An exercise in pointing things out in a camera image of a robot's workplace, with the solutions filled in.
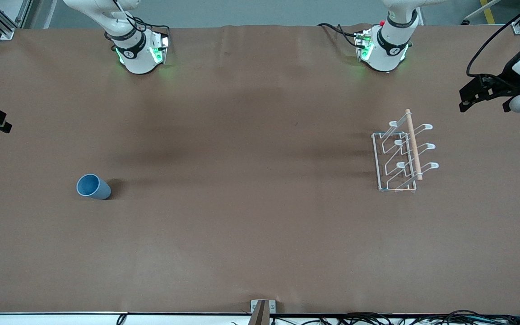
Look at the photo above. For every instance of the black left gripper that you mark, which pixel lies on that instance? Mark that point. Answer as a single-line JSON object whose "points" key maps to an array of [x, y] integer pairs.
{"points": [[506, 79]]}

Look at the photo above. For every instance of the blue plastic cup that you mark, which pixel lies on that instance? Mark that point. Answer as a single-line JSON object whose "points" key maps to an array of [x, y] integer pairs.
{"points": [[90, 186]]}

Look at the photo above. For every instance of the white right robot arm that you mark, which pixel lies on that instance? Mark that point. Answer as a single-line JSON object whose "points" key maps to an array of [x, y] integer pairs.
{"points": [[136, 58]]}

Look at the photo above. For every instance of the brown table cover mat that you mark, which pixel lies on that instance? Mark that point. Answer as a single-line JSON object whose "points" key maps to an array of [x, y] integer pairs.
{"points": [[242, 203]]}

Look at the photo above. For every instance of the metal bracket with post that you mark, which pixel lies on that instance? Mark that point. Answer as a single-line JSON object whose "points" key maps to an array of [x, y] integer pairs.
{"points": [[262, 311]]}

